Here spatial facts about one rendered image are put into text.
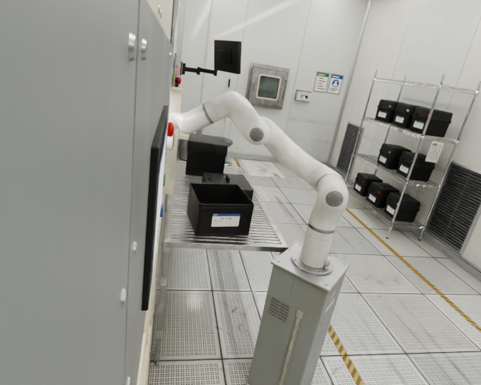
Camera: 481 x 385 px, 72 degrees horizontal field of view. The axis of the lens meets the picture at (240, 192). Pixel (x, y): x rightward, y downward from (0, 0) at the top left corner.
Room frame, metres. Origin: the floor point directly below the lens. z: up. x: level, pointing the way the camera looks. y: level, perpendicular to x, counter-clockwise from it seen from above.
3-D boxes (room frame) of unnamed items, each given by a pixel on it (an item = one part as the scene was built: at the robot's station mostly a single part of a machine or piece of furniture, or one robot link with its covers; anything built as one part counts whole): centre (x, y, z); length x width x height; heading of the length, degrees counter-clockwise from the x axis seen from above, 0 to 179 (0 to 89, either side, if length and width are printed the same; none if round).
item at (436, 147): (3.47, -1.92, 1.05); 0.17 x 0.03 x 0.26; 103
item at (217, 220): (1.57, 0.10, 0.85); 0.28 x 0.28 x 0.17; 22
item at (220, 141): (2.43, 0.30, 0.89); 0.29 x 0.29 x 0.25; 9
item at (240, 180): (2.00, 0.09, 0.83); 0.29 x 0.29 x 0.13; 15
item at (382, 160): (4.07, -1.78, 0.81); 0.30 x 0.28 x 0.26; 9
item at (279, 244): (2.01, 0.16, 0.38); 1.30 x 0.60 x 0.76; 13
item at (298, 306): (1.33, -0.38, 0.38); 0.28 x 0.28 x 0.76; 58
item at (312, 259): (1.33, -0.38, 0.85); 0.19 x 0.19 x 0.18
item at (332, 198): (1.30, -0.37, 1.07); 0.19 x 0.12 x 0.24; 174
